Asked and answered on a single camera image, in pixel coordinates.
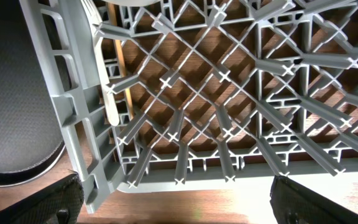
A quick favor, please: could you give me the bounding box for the wooden chopstick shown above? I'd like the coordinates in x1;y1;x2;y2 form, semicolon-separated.
107;2;134;120

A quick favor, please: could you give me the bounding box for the grey dishwasher rack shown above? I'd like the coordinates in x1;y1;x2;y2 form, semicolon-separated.
21;0;358;213

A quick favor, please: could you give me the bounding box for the round black serving tray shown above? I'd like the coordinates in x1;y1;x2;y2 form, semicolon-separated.
0;1;65;187

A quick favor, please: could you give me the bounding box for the white plastic fork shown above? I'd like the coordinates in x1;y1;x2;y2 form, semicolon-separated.
81;0;120;126

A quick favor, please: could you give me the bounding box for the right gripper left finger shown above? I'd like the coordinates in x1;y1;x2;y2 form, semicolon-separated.
0;173;84;224

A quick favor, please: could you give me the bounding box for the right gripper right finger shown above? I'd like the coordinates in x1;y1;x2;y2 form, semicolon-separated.
270;175;358;224

